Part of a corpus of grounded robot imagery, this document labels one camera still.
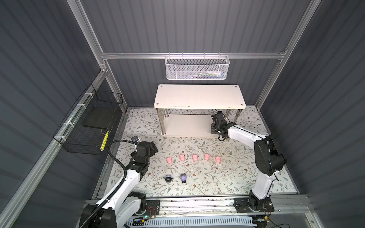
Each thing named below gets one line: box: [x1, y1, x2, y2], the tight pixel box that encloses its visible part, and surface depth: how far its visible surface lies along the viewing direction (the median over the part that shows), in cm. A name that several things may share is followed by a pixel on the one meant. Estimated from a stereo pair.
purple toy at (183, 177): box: [180, 172, 188, 184], surface depth 84 cm
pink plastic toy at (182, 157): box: [179, 153, 186, 162], surface depth 93 cm
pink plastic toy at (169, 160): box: [166, 156, 173, 164], surface depth 91 cm
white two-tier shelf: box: [153, 84, 247, 139], surface depth 84 cm
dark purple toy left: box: [163, 174, 173, 184], surface depth 81 cm
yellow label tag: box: [99, 130, 109, 152], surface depth 69 cm
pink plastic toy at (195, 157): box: [192, 153, 199, 162], surface depth 93 cm
